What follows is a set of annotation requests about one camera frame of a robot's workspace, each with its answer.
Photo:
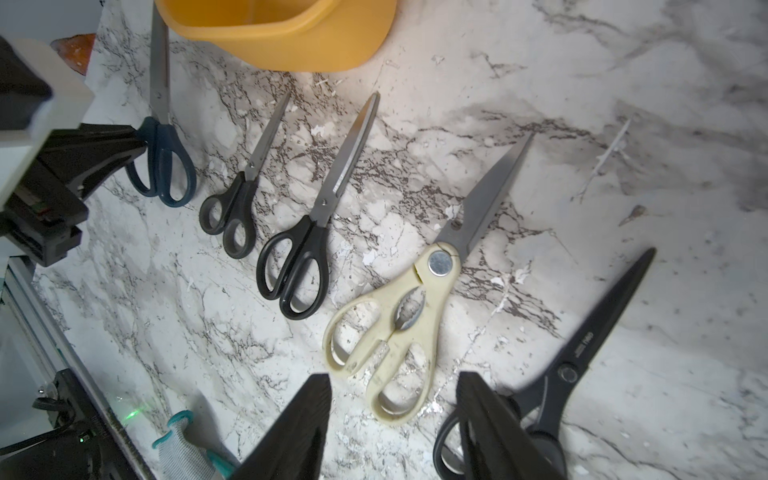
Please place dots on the cream kitchen scissors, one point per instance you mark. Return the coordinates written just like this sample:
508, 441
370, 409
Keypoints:
410, 307

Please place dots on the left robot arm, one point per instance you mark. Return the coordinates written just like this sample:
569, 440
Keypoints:
39, 94

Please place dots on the yellow storage box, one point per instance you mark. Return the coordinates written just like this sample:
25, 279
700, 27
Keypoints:
292, 36

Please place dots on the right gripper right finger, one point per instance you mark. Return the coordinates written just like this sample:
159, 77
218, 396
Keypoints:
494, 444

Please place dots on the aluminium front rail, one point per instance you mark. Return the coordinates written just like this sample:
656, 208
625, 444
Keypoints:
55, 422

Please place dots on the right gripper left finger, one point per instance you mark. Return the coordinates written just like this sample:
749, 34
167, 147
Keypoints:
293, 447

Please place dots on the all-black scissors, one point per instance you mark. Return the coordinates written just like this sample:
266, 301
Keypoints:
539, 406

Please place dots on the small black scissors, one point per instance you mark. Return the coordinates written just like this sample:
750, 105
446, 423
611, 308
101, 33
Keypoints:
230, 213

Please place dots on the grey teal work glove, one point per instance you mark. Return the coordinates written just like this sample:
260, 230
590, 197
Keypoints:
181, 459

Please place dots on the black handled scissors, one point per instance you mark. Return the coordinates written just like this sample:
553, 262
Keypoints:
309, 236

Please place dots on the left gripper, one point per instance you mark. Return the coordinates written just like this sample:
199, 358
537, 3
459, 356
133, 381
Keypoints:
43, 212

